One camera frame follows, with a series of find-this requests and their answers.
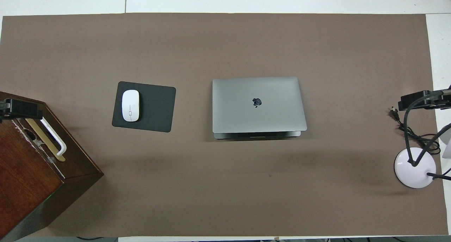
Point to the white computer mouse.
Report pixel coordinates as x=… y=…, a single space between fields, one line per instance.
x=130 y=104

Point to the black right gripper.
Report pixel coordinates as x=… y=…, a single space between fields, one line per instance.
x=438 y=99

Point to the black mouse pad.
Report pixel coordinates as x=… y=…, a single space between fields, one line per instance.
x=155 y=108

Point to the dark brown wooden box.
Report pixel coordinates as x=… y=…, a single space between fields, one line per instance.
x=28 y=185

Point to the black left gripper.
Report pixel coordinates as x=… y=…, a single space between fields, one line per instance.
x=3 y=110

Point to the grey Apple laptop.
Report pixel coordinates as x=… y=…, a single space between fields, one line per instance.
x=246 y=108

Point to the brown paper table mat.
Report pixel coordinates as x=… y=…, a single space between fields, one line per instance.
x=225 y=41

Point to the white desk lamp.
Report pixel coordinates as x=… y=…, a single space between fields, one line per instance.
x=412 y=175

